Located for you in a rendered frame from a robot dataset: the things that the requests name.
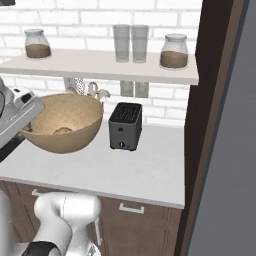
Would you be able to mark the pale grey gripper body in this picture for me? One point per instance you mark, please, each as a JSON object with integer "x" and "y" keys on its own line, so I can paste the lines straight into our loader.
{"x": 20, "y": 120}

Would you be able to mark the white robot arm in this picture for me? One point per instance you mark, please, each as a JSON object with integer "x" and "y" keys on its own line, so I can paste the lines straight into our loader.
{"x": 63, "y": 213}

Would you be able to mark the round tan woven basket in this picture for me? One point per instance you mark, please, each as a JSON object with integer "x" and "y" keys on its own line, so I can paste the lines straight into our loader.
{"x": 71, "y": 115}

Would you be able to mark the tall dark brown cabinet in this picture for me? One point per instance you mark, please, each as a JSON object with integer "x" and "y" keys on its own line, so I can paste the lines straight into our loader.
{"x": 205, "y": 100}

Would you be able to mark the black hob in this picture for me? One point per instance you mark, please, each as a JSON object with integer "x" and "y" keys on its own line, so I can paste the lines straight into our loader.
{"x": 8, "y": 150}

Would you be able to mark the small glass jar brown contents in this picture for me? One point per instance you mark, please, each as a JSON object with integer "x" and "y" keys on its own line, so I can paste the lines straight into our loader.
{"x": 37, "y": 45}

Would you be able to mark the white curved ornament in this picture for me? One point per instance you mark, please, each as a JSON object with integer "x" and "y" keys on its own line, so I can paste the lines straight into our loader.
{"x": 100, "y": 92}

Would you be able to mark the dark grey toaster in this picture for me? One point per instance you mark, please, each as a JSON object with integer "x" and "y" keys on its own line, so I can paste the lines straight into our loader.
{"x": 125, "y": 130}

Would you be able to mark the dark range hood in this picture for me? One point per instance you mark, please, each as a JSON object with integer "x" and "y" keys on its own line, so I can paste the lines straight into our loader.
{"x": 6, "y": 2}

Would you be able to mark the clear drinking glass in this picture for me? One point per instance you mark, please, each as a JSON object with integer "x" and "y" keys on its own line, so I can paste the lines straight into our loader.
{"x": 140, "y": 41}
{"x": 121, "y": 41}

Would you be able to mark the brown drawer front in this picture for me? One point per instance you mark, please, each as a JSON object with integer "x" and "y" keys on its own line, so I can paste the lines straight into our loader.
{"x": 140, "y": 230}

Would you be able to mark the large glass jar brown contents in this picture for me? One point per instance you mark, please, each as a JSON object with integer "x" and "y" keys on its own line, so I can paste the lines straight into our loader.
{"x": 174, "y": 53}

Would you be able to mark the grey fridge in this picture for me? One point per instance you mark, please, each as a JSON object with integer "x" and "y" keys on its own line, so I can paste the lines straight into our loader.
{"x": 230, "y": 166}

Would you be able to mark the speckled grey wall plate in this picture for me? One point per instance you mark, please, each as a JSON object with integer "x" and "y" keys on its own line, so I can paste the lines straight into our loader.
{"x": 75, "y": 85}

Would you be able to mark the white wall shelf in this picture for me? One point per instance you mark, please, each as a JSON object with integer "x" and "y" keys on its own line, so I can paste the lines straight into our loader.
{"x": 100, "y": 68}

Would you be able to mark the grey wall socket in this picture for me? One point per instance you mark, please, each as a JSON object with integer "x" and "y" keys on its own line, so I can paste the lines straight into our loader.
{"x": 142, "y": 89}
{"x": 127, "y": 88}

